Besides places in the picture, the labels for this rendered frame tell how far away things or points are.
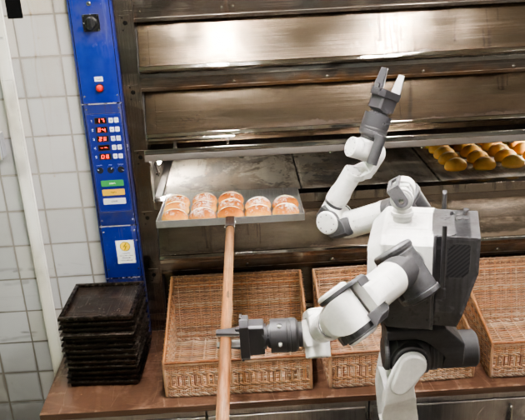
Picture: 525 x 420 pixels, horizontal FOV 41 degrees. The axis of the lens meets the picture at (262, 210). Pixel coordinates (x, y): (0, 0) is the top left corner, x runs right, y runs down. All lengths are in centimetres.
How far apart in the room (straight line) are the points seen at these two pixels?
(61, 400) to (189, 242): 79
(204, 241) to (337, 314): 143
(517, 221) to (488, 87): 59
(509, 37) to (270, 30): 91
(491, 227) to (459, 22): 86
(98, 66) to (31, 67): 26
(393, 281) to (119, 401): 139
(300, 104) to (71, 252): 113
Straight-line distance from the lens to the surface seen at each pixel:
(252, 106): 277
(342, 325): 159
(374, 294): 161
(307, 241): 294
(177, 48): 273
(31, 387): 342
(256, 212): 260
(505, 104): 295
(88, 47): 275
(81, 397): 282
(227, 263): 222
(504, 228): 312
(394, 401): 221
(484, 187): 304
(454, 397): 280
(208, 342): 301
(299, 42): 273
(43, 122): 288
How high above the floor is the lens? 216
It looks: 21 degrees down
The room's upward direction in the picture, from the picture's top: 3 degrees counter-clockwise
